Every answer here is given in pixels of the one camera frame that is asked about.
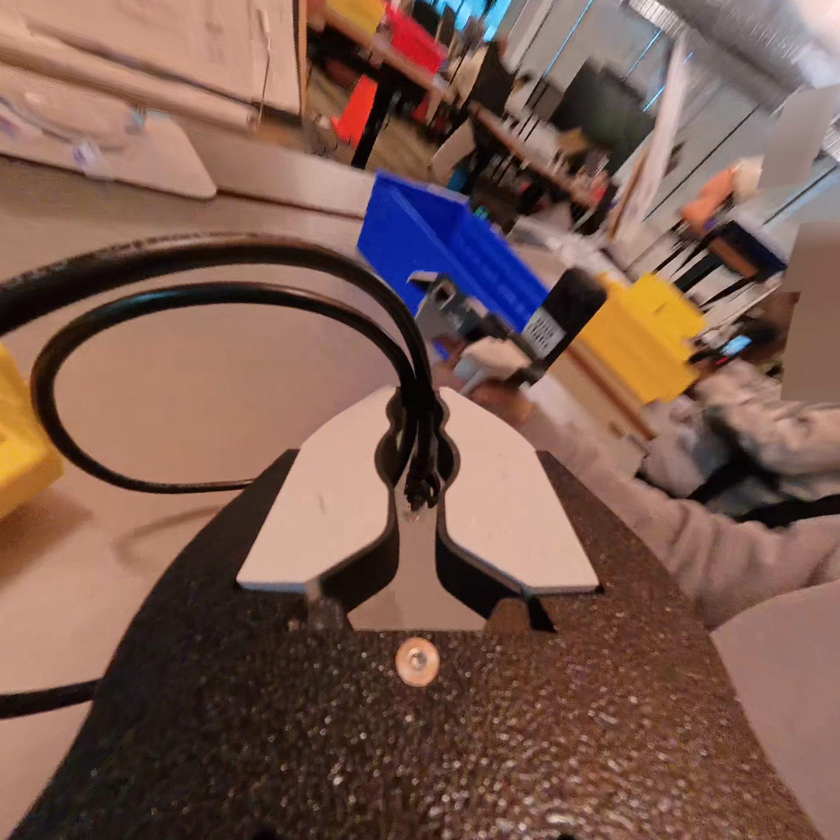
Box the grey desk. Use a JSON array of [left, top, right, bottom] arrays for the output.
[[0, 154, 657, 840]]

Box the red plastic bin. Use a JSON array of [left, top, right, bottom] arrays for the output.
[[384, 3, 448, 74]]

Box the thick black cable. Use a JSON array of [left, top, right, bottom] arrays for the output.
[[0, 233, 447, 719]]

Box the person's right forearm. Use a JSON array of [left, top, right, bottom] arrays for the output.
[[518, 392, 840, 627]]

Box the yellow plastic bin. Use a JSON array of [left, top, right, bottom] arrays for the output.
[[576, 271, 708, 404], [0, 344, 65, 521]]

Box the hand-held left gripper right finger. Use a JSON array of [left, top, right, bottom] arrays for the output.
[[434, 386, 601, 595]]

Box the person's right hand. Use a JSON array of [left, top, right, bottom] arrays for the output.
[[467, 377, 534, 431]]

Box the person's left forearm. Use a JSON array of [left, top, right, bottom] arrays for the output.
[[710, 577, 840, 840]]

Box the blue plastic bin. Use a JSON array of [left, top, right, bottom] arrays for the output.
[[356, 171, 551, 332]]

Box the black shoulder strap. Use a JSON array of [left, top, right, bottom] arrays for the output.
[[686, 459, 840, 529]]

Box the orange chair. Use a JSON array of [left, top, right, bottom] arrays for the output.
[[331, 74, 380, 148]]

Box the person's upper body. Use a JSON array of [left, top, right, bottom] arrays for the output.
[[640, 357, 840, 526]]

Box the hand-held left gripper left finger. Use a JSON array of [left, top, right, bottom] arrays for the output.
[[235, 386, 401, 595]]

